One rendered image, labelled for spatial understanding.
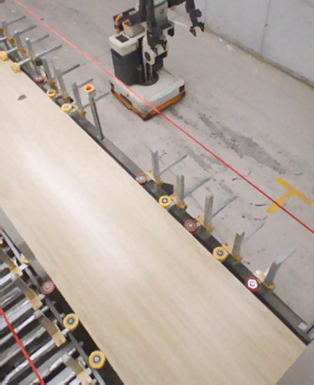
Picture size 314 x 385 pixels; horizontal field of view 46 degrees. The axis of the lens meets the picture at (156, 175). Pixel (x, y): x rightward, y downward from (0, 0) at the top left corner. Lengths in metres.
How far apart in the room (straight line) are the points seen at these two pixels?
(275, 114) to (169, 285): 2.74
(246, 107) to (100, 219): 2.55
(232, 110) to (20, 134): 2.38
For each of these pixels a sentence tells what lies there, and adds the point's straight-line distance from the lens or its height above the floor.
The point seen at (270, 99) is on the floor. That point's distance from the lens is 4.61.
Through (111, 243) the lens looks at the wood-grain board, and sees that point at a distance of 2.34.
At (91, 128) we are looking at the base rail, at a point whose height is 0.70.
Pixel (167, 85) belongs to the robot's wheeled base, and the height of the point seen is 0.28.
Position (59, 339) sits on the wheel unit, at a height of 0.85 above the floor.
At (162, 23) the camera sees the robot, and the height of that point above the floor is 1.05.
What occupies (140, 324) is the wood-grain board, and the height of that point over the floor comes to 0.90.
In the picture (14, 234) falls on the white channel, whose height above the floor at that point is 1.36.
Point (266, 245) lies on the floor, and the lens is 3.39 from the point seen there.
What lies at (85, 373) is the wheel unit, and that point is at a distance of 2.19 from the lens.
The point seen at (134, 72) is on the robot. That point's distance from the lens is 4.22.
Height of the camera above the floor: 2.95
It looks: 52 degrees down
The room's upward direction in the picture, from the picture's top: 5 degrees counter-clockwise
